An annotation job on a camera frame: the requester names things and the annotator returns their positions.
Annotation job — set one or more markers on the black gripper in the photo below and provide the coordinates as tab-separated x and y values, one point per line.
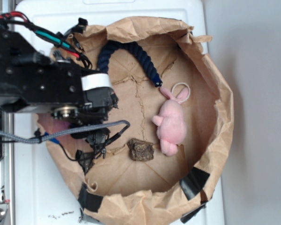
99	98

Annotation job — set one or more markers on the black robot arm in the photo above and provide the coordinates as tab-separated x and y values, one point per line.
31	82

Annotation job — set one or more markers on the brown rock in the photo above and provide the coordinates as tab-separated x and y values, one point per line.
140	150

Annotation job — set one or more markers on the pink plush bunny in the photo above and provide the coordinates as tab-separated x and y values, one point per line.
170	122

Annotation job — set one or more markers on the black tape right front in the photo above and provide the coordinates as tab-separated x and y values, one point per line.
89	201

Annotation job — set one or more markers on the black tape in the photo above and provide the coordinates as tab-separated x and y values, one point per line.
193	182
89	201

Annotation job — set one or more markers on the white plastic bin lid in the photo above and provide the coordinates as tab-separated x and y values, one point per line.
41	196

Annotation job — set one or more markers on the brown paper bag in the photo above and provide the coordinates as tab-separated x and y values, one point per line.
169	160

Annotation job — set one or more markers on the black tape left front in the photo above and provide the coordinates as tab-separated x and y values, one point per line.
193	182

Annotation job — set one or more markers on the aluminium frame rail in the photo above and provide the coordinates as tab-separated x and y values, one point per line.
7	175

